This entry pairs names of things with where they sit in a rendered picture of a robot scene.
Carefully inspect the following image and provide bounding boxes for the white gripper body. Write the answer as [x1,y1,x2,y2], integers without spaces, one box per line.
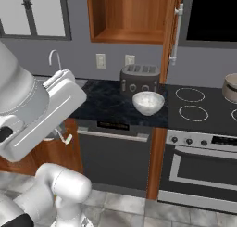
[0,69,88,163]

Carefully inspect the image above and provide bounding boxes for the wooden base cabinet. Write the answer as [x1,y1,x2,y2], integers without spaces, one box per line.
[0,117,84,177]

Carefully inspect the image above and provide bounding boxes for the wooden cabinet door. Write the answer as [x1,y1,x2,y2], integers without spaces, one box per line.
[160,0,185,84]

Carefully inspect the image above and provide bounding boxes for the grey pot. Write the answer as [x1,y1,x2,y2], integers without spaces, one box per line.
[221,72,237,104]

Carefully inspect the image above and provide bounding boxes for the curved silver tap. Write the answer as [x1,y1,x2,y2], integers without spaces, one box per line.
[48,49,63,71]

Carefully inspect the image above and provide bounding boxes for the dark grey dishwasher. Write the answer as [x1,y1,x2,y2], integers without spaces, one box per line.
[74,119,155,192]

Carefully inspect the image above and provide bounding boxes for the dark grey toaster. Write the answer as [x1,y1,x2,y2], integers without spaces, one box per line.
[119,63,162,98]

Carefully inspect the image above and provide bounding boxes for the white bowl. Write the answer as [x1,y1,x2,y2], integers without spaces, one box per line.
[131,91,166,117]

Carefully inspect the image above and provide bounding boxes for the grey framed window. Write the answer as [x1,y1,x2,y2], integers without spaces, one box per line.
[0,0,72,42]

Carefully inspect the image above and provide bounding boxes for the wooden side panel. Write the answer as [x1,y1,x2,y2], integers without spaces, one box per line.
[145,126,168,201]

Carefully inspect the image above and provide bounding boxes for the black hob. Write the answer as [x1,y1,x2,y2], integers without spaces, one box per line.
[167,83,237,138]

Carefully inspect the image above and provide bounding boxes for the silver oven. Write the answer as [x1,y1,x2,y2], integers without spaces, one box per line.
[157,128,237,215]

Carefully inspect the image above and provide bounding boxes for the black microwave oven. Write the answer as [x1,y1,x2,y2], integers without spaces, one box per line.
[179,0,237,50]

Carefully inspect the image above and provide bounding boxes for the thin white curved handle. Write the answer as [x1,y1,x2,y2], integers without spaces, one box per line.
[55,127,74,145]

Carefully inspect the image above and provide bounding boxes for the white wall socket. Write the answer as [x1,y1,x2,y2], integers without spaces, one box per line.
[95,53,106,70]
[124,54,136,67]

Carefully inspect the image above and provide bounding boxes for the silver dishwasher handle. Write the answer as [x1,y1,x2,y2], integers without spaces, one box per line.
[76,130,151,144]

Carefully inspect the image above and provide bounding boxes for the open wooden wall cabinet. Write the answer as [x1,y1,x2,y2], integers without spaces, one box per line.
[85,0,183,46]

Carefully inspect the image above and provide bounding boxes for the white cabinet door handle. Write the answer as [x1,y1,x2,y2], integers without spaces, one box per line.
[168,3,184,67]

